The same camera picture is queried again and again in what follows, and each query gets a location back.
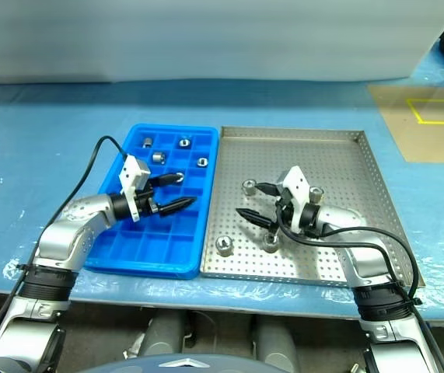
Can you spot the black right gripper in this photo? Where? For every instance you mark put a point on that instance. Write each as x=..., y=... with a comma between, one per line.
x=285, y=211

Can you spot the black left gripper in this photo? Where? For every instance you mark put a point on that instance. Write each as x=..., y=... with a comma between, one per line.
x=145, y=199

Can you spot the blue compartment tray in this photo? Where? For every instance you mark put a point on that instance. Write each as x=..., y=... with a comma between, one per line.
x=155, y=245

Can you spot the perforated metal tray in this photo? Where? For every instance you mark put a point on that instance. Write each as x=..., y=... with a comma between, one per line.
x=322, y=155

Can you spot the grey rounded robot leg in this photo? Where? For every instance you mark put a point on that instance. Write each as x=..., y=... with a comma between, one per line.
x=165, y=336
x=274, y=342

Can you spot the brown mat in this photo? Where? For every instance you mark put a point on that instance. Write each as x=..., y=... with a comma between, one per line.
x=400, y=136

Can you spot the blue-grey robot torso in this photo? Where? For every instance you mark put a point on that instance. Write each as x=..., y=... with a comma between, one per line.
x=182, y=365

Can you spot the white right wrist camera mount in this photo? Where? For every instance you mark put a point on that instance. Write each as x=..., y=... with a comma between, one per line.
x=297, y=182

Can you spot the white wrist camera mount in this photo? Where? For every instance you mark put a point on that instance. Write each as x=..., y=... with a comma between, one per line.
x=130, y=173
x=297, y=182

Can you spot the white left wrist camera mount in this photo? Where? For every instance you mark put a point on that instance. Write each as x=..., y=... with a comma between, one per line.
x=130, y=173

